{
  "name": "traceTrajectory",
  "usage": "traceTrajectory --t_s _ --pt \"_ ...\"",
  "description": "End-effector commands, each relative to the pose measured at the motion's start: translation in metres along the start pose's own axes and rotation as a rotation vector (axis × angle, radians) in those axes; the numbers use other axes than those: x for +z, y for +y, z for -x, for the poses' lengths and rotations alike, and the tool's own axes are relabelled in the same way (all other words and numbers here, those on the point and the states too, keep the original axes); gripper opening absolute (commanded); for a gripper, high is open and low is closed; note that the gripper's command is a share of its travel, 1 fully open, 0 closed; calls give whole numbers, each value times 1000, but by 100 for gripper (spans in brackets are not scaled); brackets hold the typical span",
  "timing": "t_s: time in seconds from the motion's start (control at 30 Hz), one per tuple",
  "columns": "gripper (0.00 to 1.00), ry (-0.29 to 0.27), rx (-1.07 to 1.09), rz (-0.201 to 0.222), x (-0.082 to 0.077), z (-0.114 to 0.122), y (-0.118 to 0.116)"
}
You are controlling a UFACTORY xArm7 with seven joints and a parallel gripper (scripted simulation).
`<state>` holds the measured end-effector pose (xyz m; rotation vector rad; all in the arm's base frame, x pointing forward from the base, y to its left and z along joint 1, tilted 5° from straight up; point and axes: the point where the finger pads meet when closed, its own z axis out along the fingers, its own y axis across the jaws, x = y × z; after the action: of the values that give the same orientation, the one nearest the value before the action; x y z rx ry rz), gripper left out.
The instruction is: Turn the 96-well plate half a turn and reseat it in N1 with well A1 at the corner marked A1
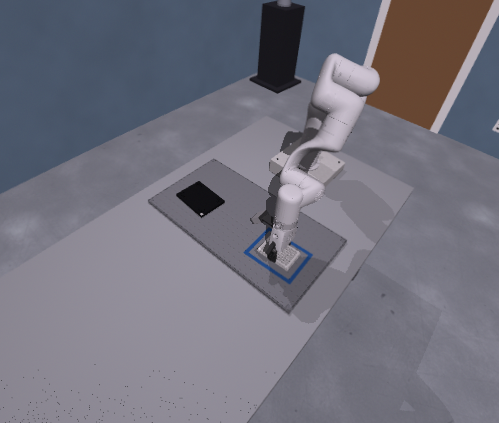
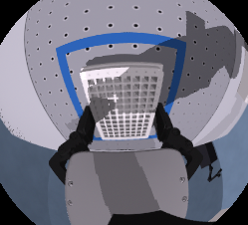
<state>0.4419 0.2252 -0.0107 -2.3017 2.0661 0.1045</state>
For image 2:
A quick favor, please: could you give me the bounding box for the blue tape outline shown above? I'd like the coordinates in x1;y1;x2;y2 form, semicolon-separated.
56;32;186;117

